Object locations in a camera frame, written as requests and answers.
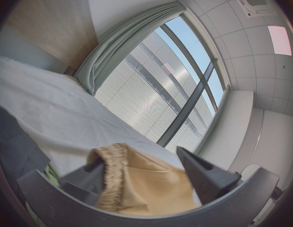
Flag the window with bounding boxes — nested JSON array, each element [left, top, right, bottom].
[[93, 13, 230, 154]]

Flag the tan shorts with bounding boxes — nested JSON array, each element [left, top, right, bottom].
[[86, 143, 202, 217]]

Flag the white round table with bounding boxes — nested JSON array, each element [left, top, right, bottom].
[[241, 164, 263, 181]]

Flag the ceiling light panel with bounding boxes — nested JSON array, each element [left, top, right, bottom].
[[267, 26, 292, 56]]

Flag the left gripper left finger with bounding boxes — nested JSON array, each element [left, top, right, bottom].
[[59, 159, 107, 204]]

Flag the green garment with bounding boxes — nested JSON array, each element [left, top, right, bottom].
[[26, 163, 62, 225]]

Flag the black garment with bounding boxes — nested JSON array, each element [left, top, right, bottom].
[[0, 106, 51, 181]]

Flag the blue-green curtain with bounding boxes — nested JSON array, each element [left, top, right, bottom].
[[77, 1, 187, 96]]

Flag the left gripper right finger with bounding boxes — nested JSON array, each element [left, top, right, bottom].
[[176, 146, 240, 206]]

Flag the bed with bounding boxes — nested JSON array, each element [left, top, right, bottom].
[[0, 0, 201, 207]]

